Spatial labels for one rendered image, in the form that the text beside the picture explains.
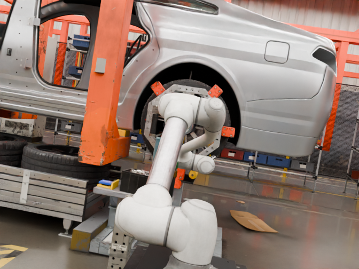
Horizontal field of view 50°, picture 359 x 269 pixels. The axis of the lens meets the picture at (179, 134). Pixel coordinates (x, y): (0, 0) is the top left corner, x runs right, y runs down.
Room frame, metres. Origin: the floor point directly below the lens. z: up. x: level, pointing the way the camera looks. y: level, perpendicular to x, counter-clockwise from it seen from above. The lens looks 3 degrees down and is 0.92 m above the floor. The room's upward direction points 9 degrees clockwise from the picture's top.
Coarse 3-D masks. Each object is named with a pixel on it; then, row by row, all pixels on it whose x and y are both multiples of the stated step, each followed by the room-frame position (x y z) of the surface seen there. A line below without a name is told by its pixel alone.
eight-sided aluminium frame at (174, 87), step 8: (168, 88) 2.72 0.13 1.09; (176, 88) 2.71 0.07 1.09; (184, 88) 2.70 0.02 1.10; (192, 88) 2.70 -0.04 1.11; (200, 88) 2.69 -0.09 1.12; (160, 96) 2.72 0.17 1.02; (208, 96) 2.68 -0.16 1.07; (152, 144) 2.72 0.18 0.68; (216, 144) 2.67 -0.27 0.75; (208, 152) 2.68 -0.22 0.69
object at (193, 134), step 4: (176, 92) 2.80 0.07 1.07; (180, 92) 2.82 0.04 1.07; (200, 96) 2.87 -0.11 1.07; (160, 116) 2.83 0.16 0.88; (160, 120) 2.82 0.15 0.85; (164, 120) 2.82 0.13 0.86; (196, 124) 2.83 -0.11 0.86; (156, 128) 2.95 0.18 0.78; (196, 128) 2.79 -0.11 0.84; (200, 128) 2.79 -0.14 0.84; (156, 132) 2.91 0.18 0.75; (192, 132) 2.80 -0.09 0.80; (156, 136) 2.83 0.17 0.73; (160, 136) 3.03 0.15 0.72; (192, 136) 2.80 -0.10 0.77; (196, 136) 2.79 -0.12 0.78; (204, 148) 2.79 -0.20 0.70; (200, 152) 2.87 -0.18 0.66
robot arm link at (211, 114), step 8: (200, 104) 1.82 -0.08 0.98; (208, 104) 1.79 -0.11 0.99; (216, 104) 1.79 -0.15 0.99; (200, 112) 1.81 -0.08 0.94; (208, 112) 1.79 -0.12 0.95; (216, 112) 1.78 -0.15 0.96; (224, 112) 1.83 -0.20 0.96; (200, 120) 1.83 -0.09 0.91; (208, 120) 1.82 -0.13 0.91; (216, 120) 1.82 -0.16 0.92; (224, 120) 1.87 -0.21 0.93; (208, 128) 1.89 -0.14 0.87; (216, 128) 1.87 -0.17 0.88
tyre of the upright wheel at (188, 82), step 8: (184, 80) 2.79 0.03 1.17; (192, 80) 2.79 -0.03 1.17; (208, 88) 2.77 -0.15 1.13; (152, 96) 2.81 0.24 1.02; (224, 104) 2.76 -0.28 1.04; (144, 112) 2.82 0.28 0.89; (144, 120) 2.82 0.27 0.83; (144, 128) 2.81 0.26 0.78; (144, 136) 2.81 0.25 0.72; (224, 144) 2.75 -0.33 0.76; (152, 152) 2.81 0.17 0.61; (216, 152) 2.75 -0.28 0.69
